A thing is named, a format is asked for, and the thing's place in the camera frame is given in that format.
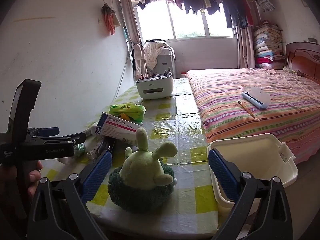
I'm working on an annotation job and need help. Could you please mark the stack of folded quilts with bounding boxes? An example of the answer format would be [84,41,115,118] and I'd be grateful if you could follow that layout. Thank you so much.
[253,21,285,69]

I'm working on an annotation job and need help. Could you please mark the yellow pencil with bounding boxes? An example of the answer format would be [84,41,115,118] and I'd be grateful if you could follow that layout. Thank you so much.
[237,100,256,119]

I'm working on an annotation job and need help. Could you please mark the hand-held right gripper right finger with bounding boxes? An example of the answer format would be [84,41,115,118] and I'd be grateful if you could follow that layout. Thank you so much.
[208,148,293,240]

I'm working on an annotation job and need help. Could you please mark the orange hanging cloths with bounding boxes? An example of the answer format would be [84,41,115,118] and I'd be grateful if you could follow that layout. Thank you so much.
[101,4,122,35]

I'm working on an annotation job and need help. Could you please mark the white appliance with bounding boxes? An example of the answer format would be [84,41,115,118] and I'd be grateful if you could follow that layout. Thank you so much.
[150,47,177,79]

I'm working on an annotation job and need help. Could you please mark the bed with striped cover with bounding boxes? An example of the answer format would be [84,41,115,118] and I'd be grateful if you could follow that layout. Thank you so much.
[185,68,320,164]

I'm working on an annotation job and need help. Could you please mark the beige garment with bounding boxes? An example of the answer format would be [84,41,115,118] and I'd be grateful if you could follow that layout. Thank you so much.
[131,43,148,78]

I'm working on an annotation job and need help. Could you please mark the cream plastic bin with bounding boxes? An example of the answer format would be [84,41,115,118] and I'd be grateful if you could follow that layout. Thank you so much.
[207,133,298,209]

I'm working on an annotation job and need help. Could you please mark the blue pencil case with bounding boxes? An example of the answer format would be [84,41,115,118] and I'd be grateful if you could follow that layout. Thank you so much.
[241,86,271,110]

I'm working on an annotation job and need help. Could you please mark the white pink medicine box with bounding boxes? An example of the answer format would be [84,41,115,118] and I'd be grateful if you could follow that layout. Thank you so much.
[96,112,143,146]

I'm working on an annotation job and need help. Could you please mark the green rabbit plush toy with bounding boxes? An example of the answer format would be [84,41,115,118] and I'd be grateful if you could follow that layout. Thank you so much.
[108,127,178,214]

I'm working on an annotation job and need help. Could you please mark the dotted white cloth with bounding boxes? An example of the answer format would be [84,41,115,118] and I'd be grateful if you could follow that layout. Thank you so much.
[144,40,173,70]

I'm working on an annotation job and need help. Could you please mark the beige curtain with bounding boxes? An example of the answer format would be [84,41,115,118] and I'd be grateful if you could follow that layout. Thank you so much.
[235,26,255,68]
[117,0,142,47]

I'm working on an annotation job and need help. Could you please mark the green plastic bag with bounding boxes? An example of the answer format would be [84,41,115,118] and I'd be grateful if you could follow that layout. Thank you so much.
[109,104,146,125]

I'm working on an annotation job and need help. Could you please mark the white desk organizer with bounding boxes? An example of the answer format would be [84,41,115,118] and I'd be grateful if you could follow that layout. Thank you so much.
[135,72,173,100]

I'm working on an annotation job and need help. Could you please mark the row of hanging clothes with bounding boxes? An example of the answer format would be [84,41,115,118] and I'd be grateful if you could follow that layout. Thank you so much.
[160,0,275,29]

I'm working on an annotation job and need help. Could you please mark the dark garment on hanger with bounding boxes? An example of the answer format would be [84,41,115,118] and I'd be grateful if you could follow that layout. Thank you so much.
[135,0,154,10]

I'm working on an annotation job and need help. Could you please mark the bunch of pens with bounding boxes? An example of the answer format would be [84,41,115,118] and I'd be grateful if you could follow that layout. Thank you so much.
[140,67,172,79]

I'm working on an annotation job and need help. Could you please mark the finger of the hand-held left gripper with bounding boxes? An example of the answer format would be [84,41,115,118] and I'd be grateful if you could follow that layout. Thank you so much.
[28,127,60,137]
[44,132,87,146]

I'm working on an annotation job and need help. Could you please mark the yellow checked tablecloth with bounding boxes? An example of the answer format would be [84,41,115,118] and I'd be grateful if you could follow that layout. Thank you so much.
[40,78,220,233]

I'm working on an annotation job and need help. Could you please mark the person's left hand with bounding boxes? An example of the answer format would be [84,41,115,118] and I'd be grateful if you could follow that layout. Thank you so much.
[26,160,43,202]

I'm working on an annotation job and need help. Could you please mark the window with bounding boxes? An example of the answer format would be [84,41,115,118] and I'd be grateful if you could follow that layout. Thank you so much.
[135,0,235,40]

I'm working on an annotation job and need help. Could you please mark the wooden headboard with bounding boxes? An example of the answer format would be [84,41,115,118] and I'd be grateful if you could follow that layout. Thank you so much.
[285,42,320,84]

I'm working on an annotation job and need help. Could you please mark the clear wrapper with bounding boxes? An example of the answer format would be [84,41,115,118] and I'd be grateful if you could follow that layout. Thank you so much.
[85,142,105,161]

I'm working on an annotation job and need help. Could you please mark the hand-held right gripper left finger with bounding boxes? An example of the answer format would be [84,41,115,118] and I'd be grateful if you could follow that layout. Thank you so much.
[27,150,113,240]

